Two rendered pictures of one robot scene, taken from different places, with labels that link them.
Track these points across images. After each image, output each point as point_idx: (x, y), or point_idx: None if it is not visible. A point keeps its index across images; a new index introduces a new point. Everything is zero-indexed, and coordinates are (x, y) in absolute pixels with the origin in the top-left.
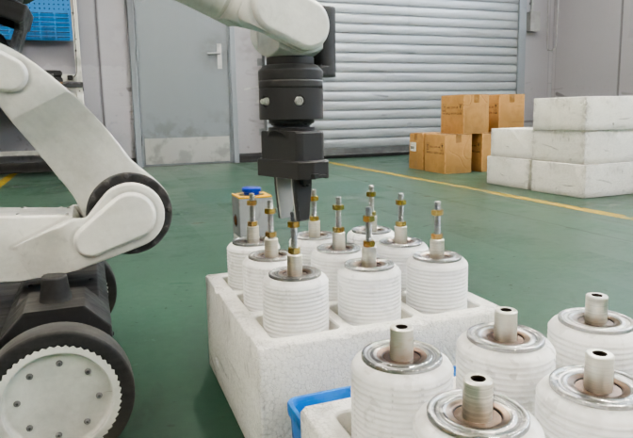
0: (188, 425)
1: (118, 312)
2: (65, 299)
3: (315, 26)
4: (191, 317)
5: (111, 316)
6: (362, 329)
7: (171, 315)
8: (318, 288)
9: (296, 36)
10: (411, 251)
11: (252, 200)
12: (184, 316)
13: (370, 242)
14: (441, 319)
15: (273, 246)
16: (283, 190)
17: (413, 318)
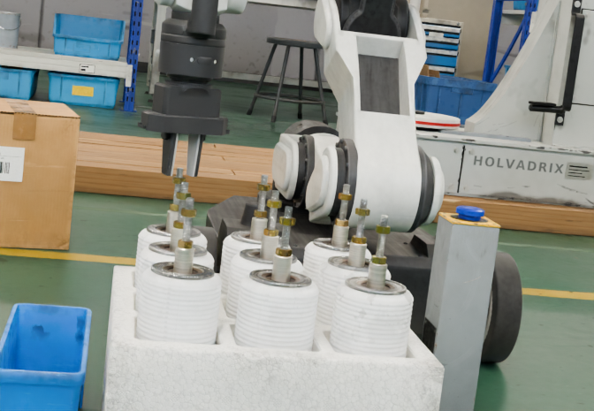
0: None
1: (563, 381)
2: (244, 223)
3: None
4: (534, 410)
5: (547, 376)
6: (121, 291)
7: (548, 403)
8: (142, 241)
9: None
10: (241, 280)
11: (342, 193)
12: (538, 407)
13: (173, 221)
14: (113, 316)
15: (251, 225)
16: (190, 146)
17: (127, 308)
